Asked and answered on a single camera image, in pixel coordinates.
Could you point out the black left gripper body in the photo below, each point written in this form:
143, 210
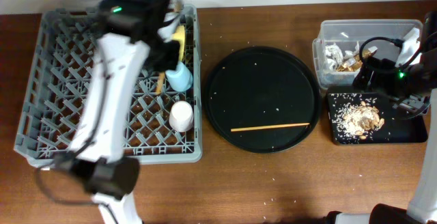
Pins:
167, 55

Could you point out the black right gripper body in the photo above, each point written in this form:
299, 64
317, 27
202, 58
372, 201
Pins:
388, 80

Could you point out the wooden chopstick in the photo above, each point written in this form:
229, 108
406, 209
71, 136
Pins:
160, 83
267, 127

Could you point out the yellow plastic bowl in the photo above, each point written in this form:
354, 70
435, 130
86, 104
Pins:
180, 37

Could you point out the light blue plastic cup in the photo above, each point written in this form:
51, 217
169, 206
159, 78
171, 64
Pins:
180, 79

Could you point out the wrappers and tissue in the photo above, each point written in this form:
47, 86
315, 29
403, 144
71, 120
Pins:
338, 60

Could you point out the pink plastic cup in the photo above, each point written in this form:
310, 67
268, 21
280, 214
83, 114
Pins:
181, 116

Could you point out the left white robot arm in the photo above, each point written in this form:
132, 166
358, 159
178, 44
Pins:
133, 35

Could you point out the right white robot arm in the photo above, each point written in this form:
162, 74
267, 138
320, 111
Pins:
419, 98

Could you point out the black rectangular waste tray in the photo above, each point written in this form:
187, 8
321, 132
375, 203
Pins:
395, 129

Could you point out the clear plastic waste bin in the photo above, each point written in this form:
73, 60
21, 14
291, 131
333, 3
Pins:
348, 35

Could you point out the grey plastic dishwasher rack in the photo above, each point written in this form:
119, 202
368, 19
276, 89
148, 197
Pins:
57, 88

